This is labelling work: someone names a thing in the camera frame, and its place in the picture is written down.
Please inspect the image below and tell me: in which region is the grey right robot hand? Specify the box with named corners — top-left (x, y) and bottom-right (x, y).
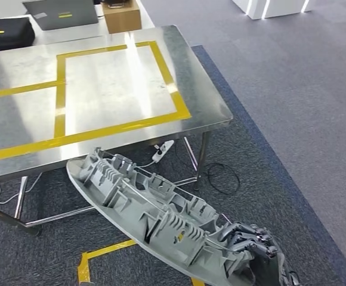
top-left (218, 220), bottom-right (302, 286)

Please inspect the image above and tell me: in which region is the grey plastic wheel cover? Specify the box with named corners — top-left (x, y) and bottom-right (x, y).
top-left (66, 147), bottom-right (269, 286)

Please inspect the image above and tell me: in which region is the stainless steel workbench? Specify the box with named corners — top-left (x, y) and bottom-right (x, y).
top-left (0, 24), bottom-right (234, 238)

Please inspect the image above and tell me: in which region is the white power strip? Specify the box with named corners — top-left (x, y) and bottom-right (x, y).
top-left (151, 140), bottom-right (175, 163)

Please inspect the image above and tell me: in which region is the white lit block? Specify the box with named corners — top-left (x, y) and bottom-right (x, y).
top-left (232, 0), bottom-right (319, 20)

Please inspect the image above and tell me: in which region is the brown cardboard box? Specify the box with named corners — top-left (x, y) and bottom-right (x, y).
top-left (102, 0), bottom-right (142, 35)

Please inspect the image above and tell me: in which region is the white table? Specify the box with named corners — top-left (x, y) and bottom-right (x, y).
top-left (0, 0), bottom-right (156, 46)

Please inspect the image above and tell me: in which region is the grey laptop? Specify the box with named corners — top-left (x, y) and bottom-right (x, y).
top-left (22, 0), bottom-right (100, 32)

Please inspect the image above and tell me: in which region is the black zip case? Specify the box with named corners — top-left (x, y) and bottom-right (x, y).
top-left (0, 17), bottom-right (36, 54)

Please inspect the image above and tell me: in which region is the black looped floor cable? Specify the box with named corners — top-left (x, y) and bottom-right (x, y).
top-left (175, 140), bottom-right (240, 196)

